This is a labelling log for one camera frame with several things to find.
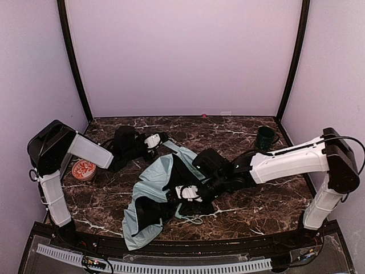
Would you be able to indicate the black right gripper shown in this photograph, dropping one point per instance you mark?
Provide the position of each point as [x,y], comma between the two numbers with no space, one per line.
[173,196]

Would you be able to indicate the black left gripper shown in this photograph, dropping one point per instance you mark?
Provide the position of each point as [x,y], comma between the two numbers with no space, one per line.
[159,143]

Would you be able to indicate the mint and black folding umbrella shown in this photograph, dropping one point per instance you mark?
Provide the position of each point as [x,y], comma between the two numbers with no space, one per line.
[149,209]

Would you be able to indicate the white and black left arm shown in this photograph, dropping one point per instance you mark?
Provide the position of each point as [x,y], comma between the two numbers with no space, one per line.
[51,150]

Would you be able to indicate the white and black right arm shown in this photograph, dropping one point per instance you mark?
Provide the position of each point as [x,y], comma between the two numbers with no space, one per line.
[212,174]

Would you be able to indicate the red patterned round bowl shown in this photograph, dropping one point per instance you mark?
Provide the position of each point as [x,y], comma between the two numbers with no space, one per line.
[83,170]

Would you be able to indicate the dark green marbled mug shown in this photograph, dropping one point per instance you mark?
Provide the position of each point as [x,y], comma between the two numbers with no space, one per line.
[266,137]

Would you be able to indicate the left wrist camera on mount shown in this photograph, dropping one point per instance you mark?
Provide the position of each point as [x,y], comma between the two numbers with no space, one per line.
[158,136]

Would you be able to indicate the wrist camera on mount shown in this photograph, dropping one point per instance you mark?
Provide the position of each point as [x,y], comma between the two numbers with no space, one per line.
[158,136]
[188,193]

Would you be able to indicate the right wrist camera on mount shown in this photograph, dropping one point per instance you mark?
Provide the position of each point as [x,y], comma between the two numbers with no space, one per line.
[188,193]

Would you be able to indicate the grey slotted cable duct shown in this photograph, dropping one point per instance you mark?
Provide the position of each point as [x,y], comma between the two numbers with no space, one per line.
[150,264]

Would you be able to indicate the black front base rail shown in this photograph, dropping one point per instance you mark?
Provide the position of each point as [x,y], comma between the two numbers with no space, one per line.
[278,245]

